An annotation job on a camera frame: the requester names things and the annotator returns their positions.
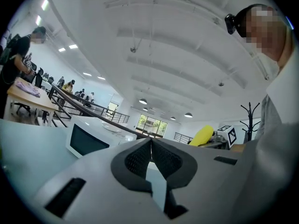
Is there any purple cloth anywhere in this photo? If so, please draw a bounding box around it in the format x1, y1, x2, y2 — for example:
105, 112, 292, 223
15, 81, 42, 98

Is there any light wooden table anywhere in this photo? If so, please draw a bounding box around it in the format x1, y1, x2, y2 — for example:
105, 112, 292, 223
3, 77, 57, 127

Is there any black coat rack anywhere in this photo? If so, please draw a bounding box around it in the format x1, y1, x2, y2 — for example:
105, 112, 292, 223
240, 102, 261, 141

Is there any light blue table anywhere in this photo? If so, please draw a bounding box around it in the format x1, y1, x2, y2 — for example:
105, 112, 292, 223
256, 52, 299, 144

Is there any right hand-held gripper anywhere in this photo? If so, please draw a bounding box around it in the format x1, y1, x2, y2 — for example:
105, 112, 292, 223
212, 125, 237, 149

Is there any person's head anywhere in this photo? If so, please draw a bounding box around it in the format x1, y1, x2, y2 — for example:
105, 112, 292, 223
238, 4, 292, 67

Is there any black head-worn camera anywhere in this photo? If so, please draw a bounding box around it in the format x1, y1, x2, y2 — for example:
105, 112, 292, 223
224, 13, 241, 35

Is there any white microwave oven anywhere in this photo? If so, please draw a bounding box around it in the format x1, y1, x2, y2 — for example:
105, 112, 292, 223
65, 115, 137, 159

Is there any short black railing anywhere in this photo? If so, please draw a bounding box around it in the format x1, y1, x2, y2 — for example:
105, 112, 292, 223
174, 132, 194, 144

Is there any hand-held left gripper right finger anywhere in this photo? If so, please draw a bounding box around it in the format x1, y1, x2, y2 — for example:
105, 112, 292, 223
152, 139, 253, 224

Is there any curved black balcony railing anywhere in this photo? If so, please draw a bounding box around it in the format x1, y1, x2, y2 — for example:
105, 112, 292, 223
91, 101, 130, 125

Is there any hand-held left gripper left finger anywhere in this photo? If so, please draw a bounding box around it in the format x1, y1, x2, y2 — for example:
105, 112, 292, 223
32, 138, 164, 224

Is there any large glass window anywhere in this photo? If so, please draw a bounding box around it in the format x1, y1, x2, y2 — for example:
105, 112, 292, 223
136, 114, 168, 135

